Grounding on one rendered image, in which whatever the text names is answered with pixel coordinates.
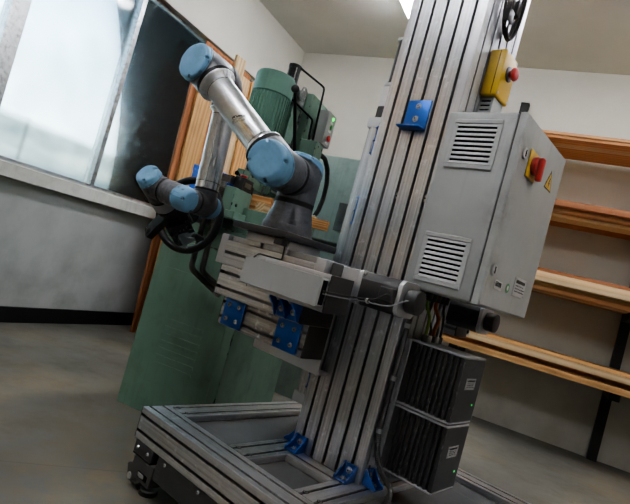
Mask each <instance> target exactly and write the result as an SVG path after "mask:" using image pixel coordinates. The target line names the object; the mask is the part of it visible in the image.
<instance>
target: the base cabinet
mask: <svg viewBox="0 0 630 504"><path fill-rule="evenodd" d="M217 253H218V250H215V249H210V252H209V257H208V261H207V264H206V271H207V273H209V274H210V275H211V276H212V277H213V278H214V279H215V280H216V281H217V278H218V275H219V271H220V268H221V264H222V263H220V262H217V261H215V260H216V256H217ZM191 254H192V253H191ZM191 254H182V253H178V252H175V251H173V250H171V249H170V248H168V247H167V246H166V245H165V244H164V243H163V241H162V243H161V247H160V250H159V254H158V257H157V261H156V264H155V268H154V271H153V275H152V278H151V282H150V285H149V289H148V292H147V296H146V299H145V302H144V306H143V309H142V313H141V316H140V320H139V323H138V327H137V330H136V334H135V337H134V341H133V344H132V348H131V351H130V355H129V358H128V362H127V365H126V369H125V372H124V376H123V379H122V383H121V386H120V390H119V393H118V397H117V401H119V402H121V403H123V404H126V405H128V406H130V407H132V408H135V409H137V410H139V411H141V412H142V409H143V406H163V405H195V404H226V403H257V402H271V401H272V398H273V394H274V390H275V387H276V383H277V379H278V376H279V372H280V369H281V365H282V361H283V360H282V359H280V358H278V357H276V356H273V355H271V354H269V353H267V352H265V351H262V350H260V349H258V348H256V347H254V346H253V344H254V340H255V338H253V337H250V336H248V335H246V334H244V333H241V332H239V331H237V330H234V329H232V328H230V327H228V326H225V325H223V324H221V323H219V322H217V320H218V317H219V313H220V309H221V306H222V302H223V299H224V296H223V295H221V296H220V297H219V298H216V297H215V296H214V295H213V294H212V293H211V291H210V290H208V289H207V288H206V287H205V285H203V284H202V283H201V282H200V281H199V280H198V279H197V278H196V277H195V276H194V275H193V274H192V273H191V272H190V270H189V262H190V261H189V260H190V257H191Z"/></svg>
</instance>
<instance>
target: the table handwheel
mask: <svg viewBox="0 0 630 504"><path fill-rule="evenodd" d="M196 180H197V177H186V178H183V179H180V180H178V181H176V182H178V183H181V184H183V185H190V184H196ZM217 198H218V199H219V200H220V202H221V206H222V208H221V212H220V214H219V215H218V216H217V217H216V219H215V223H214V226H213V228H212V230H211V231H210V233H209V234H208V236H207V237H206V238H205V239H204V240H203V241H201V242H199V243H198V244H195V245H192V246H187V248H181V247H179V246H177V245H176V244H175V243H174V242H173V241H172V240H171V239H170V238H169V237H168V235H167V233H166V231H165V228H164V229H162V230H161V231H160V232H159V233H158V234H159V236H160V238H161V240H162V241H163V243H164V244H165V245H166V246H167V247H168V248H170V249H171V250H173V251H175V252H178V253H182V254H191V253H196V252H199V251H201V250H203V249H204V248H206V247H207V246H209V245H210V244H211V243H212V242H213V241H214V239H215V238H216V237H217V235H218V233H219V231H220V229H221V227H222V223H223V219H224V204H223V200H222V197H221V195H220V193H219V192H218V196H217ZM192 216H193V218H192V219H193V223H195V222H197V223H200V221H201V219H202V218H201V217H199V216H197V215H194V214H192ZM193 223H192V224H193Z"/></svg>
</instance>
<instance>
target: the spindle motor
mask: <svg viewBox="0 0 630 504"><path fill-rule="evenodd" d="M294 84H296V83H295V80H294V79H293V78H292V77H291V76H290V75H288V74H286V73H284V72H282V71H279V70H276V69H272V68H261V69H259V70H258V71H257V74H256V77H255V81H254V84H253V88H252V92H251V95H250V99H249V103H250V105H251V106H252V107H253V109H254V110H255V111H256V113H257V114H258V115H259V116H260V118H261V119H262V120H263V122H264V123H265V124H266V126H267V127H268V128H269V130H270V131H271V132H277V133H279V134H280V135H281V136H282V132H283V129H284V125H285V122H286V118H287V115H288V111H289V107H290V104H291V101H292V97H293V92H292V91H291V87H292V86H293V85H294Z"/></svg>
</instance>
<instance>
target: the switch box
mask: <svg viewBox="0 0 630 504"><path fill-rule="evenodd" d="M332 118H334V122H332ZM336 120H337V118H336V117H335V116H334V115H333V114H332V112H331V111H326V110H321V111H320V115H319V120H318V124H317V129H316V133H315V138H314V141H317V142H318V143H319V144H320V145H321V146H322V147H323V149H328V148H329V145H330V141H331V138H332V134H333V130H334V127H335V123H336ZM331 122H332V123H333V125H332V124H331ZM331 125H332V130H330V126H331ZM329 130H330V131H331V133H329V132H328V131H329ZM328 136H330V141H329V142H327V137H328ZM325 142H327V143H328V144H325Z"/></svg>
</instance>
